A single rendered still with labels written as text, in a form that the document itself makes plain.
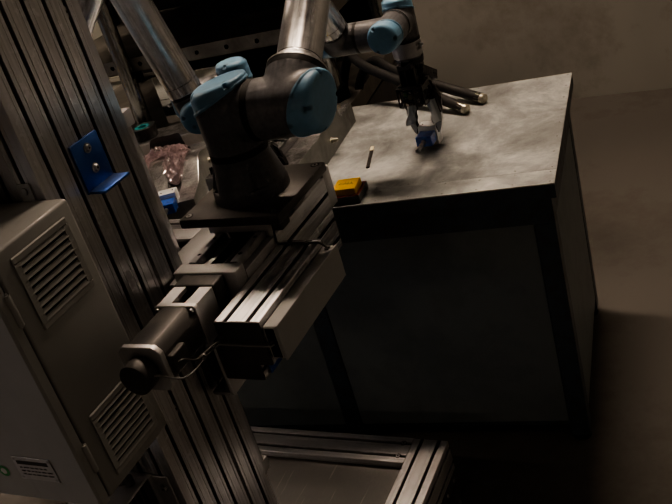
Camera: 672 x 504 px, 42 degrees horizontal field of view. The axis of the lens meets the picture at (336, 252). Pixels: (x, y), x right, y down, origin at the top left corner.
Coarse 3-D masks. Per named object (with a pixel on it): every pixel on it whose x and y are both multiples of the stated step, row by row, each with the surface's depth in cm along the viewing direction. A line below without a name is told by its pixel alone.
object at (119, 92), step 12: (276, 48) 374; (336, 60) 333; (144, 84) 380; (348, 84) 303; (372, 84) 306; (120, 96) 373; (144, 96) 362; (156, 96) 357; (360, 96) 293; (156, 108) 341; (156, 120) 327
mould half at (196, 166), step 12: (168, 132) 266; (180, 132) 263; (144, 144) 262; (192, 144) 262; (204, 144) 260; (192, 156) 245; (204, 156) 252; (156, 168) 246; (192, 168) 242; (204, 168) 249; (156, 180) 243; (192, 180) 240; (204, 180) 245; (180, 192) 235; (192, 192) 233; (204, 192) 242; (180, 204) 230; (192, 204) 230; (168, 216) 231; (180, 216) 231
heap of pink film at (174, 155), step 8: (176, 144) 258; (184, 144) 258; (152, 152) 256; (160, 152) 255; (168, 152) 247; (176, 152) 246; (184, 152) 248; (152, 160) 253; (168, 160) 244; (176, 160) 243; (184, 160) 244; (168, 168) 242; (176, 168) 242; (168, 176) 241; (176, 176) 241; (176, 184) 240
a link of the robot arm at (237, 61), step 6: (228, 60) 202; (234, 60) 201; (240, 60) 200; (246, 60) 202; (216, 66) 201; (222, 66) 200; (228, 66) 199; (234, 66) 199; (240, 66) 200; (246, 66) 201; (216, 72) 202; (222, 72) 200; (246, 72) 201
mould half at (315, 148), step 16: (336, 112) 250; (352, 112) 262; (336, 128) 249; (304, 144) 234; (320, 144) 236; (336, 144) 247; (288, 160) 225; (304, 160) 225; (320, 160) 235; (208, 176) 230
